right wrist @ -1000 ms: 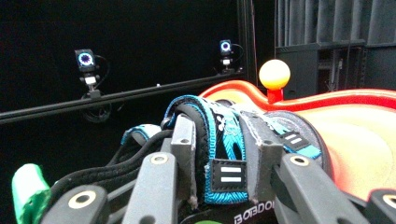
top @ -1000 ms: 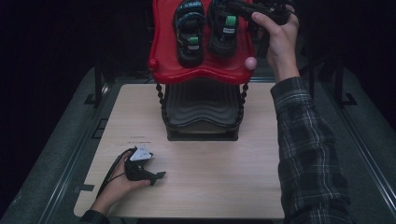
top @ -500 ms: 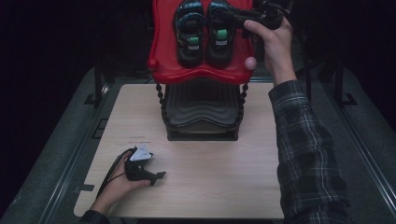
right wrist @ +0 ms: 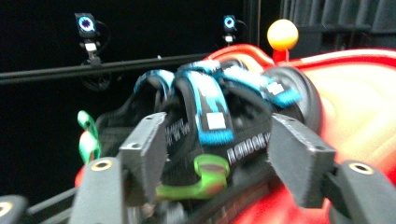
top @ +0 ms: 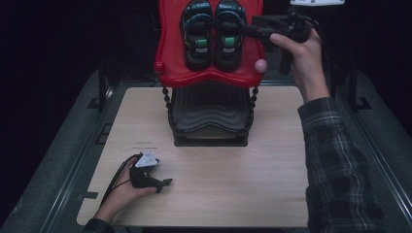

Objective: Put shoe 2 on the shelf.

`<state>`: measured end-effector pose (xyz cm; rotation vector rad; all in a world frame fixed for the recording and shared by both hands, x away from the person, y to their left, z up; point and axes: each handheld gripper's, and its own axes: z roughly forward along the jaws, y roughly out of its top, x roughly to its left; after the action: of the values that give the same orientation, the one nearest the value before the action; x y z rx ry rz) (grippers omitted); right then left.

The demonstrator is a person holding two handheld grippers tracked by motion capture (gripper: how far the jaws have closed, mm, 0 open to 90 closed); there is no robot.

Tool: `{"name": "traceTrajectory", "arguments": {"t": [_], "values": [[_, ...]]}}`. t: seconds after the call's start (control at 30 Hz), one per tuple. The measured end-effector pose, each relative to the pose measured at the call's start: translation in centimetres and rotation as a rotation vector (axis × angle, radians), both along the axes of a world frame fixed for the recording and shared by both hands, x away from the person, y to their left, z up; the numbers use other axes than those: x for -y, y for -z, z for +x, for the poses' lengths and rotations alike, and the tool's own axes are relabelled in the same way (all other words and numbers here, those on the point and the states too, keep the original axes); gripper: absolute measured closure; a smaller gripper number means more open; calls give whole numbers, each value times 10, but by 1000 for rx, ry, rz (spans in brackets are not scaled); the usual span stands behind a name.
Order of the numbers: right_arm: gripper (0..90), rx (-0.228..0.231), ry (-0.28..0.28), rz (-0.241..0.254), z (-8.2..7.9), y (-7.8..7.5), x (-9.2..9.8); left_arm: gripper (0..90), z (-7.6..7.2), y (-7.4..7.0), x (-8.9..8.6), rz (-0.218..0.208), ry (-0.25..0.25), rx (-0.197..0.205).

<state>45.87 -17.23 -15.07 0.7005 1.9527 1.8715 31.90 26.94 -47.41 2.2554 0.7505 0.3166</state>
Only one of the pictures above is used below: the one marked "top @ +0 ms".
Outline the black sandal with green strap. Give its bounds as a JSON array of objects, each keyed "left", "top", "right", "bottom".
[
  {"left": 179, "top": 0, "right": 216, "bottom": 73},
  {"left": 213, "top": 0, "right": 248, "bottom": 73}
]

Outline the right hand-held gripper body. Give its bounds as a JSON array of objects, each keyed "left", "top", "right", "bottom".
[{"left": 258, "top": 0, "right": 346, "bottom": 76}]

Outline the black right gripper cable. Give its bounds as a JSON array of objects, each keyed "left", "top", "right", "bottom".
[{"left": 302, "top": 15, "right": 323, "bottom": 34}]

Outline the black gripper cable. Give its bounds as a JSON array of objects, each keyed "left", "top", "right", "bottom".
[
  {"left": 100, "top": 154, "right": 143, "bottom": 208},
  {"left": 302, "top": 15, "right": 323, "bottom": 34}
]

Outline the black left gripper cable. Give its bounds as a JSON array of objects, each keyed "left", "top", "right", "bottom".
[{"left": 100, "top": 154, "right": 143, "bottom": 208}]

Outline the black floor bracket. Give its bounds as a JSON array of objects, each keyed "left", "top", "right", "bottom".
[{"left": 94, "top": 122, "right": 113, "bottom": 146}]

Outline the person's left hand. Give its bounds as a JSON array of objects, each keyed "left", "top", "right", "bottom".
[{"left": 98, "top": 158, "right": 158, "bottom": 222}]

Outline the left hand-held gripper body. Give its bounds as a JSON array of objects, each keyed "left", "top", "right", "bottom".
[{"left": 129, "top": 150, "right": 163, "bottom": 189}]

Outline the black stand leg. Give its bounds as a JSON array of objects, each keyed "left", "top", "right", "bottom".
[
  {"left": 86, "top": 60, "right": 115, "bottom": 113},
  {"left": 347, "top": 60, "right": 373, "bottom": 113}
]

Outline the red and black shoe rack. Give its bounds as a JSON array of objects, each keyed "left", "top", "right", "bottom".
[{"left": 154, "top": 0, "right": 269, "bottom": 149}]

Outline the person's right hand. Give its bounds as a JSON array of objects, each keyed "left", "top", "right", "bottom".
[{"left": 269, "top": 28, "right": 330, "bottom": 98}]

